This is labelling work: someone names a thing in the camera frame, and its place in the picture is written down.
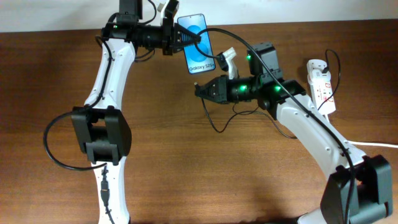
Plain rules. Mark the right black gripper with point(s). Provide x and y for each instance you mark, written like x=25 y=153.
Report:
x=222 y=83

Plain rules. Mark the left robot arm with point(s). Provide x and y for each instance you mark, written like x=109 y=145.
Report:
x=102 y=131

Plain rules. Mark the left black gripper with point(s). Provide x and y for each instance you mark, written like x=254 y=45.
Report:
x=168 y=27

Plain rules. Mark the white power strip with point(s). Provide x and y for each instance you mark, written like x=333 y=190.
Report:
x=320 y=85

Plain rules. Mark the blue Samsung Galaxy smartphone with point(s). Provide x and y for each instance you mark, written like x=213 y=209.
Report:
x=196 y=61

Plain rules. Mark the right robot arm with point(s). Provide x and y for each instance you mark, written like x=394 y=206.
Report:
x=359 y=187

